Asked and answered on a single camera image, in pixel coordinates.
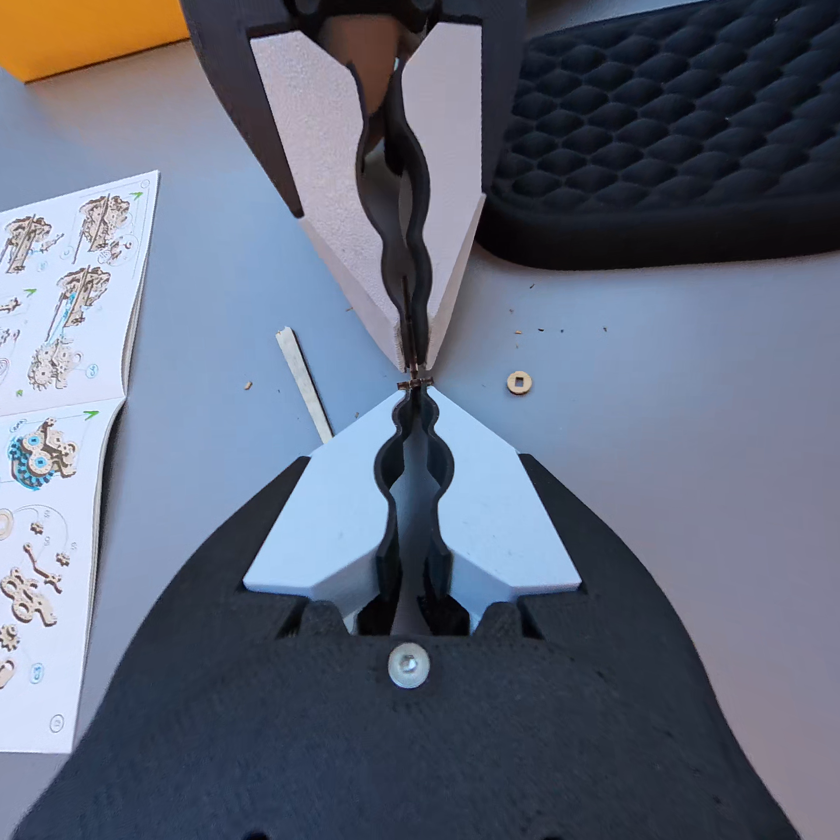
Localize black honeycomb cushion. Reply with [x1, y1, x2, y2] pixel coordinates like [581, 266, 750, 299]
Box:
[474, 0, 840, 271]

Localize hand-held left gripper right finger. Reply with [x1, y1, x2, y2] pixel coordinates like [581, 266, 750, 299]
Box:
[427, 386, 583, 635]

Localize small wooden axle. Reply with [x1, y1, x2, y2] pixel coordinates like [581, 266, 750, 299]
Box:
[402, 276, 427, 382]

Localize illustrated instruction booklet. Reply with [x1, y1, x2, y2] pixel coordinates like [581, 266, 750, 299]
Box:
[0, 169, 161, 756]

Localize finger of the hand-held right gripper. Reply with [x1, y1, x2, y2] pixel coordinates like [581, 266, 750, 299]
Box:
[395, 23, 488, 367]
[249, 33, 411, 371]

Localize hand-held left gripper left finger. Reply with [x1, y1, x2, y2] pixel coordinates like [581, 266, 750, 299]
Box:
[243, 386, 403, 635]

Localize yellow plastic bin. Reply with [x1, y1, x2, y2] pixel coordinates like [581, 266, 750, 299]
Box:
[0, 0, 191, 84]

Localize flat wooden stick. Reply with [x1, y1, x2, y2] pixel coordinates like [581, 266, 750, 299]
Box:
[276, 326, 334, 439]

